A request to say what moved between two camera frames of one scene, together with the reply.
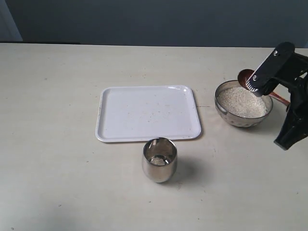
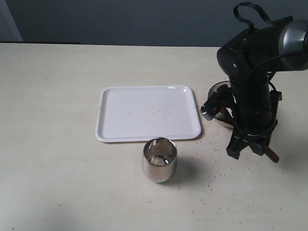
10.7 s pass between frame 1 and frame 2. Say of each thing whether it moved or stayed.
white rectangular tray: stayed
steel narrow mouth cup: stayed
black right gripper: moved
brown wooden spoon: moved
